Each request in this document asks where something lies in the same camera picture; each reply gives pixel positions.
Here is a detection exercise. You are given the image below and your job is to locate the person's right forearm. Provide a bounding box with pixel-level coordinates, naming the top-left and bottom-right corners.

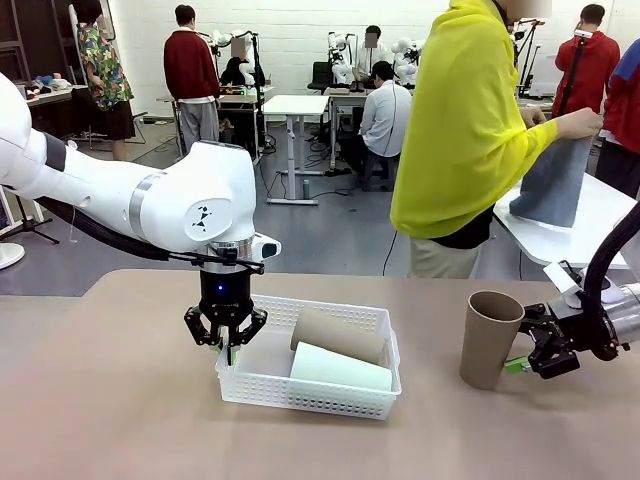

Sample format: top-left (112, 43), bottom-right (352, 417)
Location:
top-left (519, 118), bottom-right (566, 169)

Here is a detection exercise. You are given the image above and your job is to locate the white standing desk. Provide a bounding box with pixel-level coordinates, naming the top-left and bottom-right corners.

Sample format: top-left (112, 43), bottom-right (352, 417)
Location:
top-left (261, 94), bottom-right (332, 207)

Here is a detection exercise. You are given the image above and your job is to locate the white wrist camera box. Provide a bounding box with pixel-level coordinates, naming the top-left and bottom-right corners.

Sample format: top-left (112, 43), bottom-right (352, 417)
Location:
top-left (251, 232), bottom-right (282, 261)
top-left (542, 259), bottom-right (585, 307)

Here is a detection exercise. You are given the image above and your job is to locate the seated person in black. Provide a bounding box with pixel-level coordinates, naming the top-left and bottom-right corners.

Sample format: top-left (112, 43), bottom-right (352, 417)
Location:
top-left (219, 37), bottom-right (255, 87)

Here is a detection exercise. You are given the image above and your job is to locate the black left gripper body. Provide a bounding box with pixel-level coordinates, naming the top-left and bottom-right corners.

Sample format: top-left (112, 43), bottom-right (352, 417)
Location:
top-left (198, 268), bottom-right (254, 326)

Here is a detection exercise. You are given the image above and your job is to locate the black camera stand pole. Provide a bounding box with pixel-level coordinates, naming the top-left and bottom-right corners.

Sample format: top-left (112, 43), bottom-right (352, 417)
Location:
top-left (556, 29), bottom-right (594, 119)

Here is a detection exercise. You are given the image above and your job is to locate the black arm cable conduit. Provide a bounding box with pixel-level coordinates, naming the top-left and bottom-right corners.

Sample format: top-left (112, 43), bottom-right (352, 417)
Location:
top-left (581, 202), bottom-right (640, 361)
top-left (37, 196), bottom-right (266, 275)

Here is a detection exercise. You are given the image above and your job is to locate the black tripod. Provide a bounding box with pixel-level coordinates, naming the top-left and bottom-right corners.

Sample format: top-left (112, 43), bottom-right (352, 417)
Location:
top-left (0, 187), bottom-right (61, 246)

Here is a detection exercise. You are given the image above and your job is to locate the black office chair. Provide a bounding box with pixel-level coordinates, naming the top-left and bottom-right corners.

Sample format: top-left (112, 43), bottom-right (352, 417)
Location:
top-left (306, 60), bottom-right (336, 94)

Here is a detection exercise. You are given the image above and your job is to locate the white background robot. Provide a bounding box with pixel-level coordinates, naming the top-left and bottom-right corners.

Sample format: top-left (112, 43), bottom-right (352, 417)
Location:
top-left (391, 38), bottom-right (426, 85)
top-left (210, 28), bottom-right (257, 87)
top-left (326, 30), bottom-right (357, 85)

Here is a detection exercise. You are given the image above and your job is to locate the person in floral shirt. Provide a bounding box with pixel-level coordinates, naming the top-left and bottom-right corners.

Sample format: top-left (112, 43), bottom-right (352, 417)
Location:
top-left (73, 0), bottom-right (136, 162)

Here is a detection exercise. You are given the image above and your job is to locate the seated person in white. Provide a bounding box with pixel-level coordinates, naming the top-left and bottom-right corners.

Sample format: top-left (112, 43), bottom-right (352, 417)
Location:
top-left (352, 24), bottom-right (390, 82)

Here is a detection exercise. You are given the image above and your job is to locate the brown paper cup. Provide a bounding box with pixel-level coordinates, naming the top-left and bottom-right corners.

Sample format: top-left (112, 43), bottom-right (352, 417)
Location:
top-left (458, 290), bottom-right (526, 391)
top-left (289, 305), bottom-right (389, 366)

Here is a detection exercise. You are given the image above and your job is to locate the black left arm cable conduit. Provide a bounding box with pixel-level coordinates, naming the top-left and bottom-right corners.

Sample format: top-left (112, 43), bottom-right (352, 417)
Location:
top-left (37, 196), bottom-right (266, 275)

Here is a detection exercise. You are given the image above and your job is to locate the white perforated plastic basket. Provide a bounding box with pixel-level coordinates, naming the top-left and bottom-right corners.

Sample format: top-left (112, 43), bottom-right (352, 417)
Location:
top-left (214, 294), bottom-right (403, 421)

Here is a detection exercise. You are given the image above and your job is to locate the light green cup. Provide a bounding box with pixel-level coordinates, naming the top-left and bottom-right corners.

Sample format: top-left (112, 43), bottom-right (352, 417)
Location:
top-left (289, 341), bottom-right (394, 393)

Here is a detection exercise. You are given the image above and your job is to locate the white round fan base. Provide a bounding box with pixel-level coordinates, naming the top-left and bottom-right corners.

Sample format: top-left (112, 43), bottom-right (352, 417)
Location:
top-left (0, 242), bottom-right (26, 271)

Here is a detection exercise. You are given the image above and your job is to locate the person in maroon sweater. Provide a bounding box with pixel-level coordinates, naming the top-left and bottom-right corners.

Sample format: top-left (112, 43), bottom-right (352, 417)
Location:
top-left (163, 4), bottom-right (222, 157)

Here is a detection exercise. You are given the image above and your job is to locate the grey cloth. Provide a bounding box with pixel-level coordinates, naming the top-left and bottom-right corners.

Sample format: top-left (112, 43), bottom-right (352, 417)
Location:
top-left (509, 133), bottom-right (594, 229)

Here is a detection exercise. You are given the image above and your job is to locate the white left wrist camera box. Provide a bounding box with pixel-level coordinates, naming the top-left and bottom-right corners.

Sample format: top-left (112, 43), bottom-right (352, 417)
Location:
top-left (251, 232), bottom-right (282, 261)

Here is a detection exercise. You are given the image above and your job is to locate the person's right hand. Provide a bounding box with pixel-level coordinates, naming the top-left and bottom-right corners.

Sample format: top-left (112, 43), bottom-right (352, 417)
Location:
top-left (554, 108), bottom-right (603, 140)

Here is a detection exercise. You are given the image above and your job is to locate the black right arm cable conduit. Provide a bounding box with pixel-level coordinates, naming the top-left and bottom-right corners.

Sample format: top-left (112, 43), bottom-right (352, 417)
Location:
top-left (581, 202), bottom-right (640, 361)

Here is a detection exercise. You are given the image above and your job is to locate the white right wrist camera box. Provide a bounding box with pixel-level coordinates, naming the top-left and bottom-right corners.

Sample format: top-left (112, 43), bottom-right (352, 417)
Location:
top-left (542, 259), bottom-right (585, 307)

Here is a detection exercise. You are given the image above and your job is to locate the seated person in pale blue shirt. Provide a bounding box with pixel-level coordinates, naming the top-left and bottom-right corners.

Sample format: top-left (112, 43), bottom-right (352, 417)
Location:
top-left (348, 59), bottom-right (414, 177)

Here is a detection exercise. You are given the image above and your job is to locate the person in yellow shirt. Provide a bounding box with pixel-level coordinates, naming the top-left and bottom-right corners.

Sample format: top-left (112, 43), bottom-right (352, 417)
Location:
top-left (389, 0), bottom-right (559, 280)

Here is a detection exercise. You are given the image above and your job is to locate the person's left hand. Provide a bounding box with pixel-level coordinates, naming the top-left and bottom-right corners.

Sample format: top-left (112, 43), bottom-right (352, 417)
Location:
top-left (517, 105), bottom-right (548, 131)

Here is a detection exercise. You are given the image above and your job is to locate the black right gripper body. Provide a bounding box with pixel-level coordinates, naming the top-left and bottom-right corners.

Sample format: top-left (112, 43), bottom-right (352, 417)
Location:
top-left (547, 294), bottom-right (614, 354)

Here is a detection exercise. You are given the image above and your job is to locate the person in red blue jacket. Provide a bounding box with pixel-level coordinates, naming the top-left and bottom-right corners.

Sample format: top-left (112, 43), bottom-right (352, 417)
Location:
top-left (593, 39), bottom-right (640, 201)

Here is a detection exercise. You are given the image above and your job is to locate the white side table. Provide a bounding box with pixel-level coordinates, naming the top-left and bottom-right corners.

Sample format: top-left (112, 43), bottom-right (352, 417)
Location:
top-left (492, 172), bottom-right (639, 270)

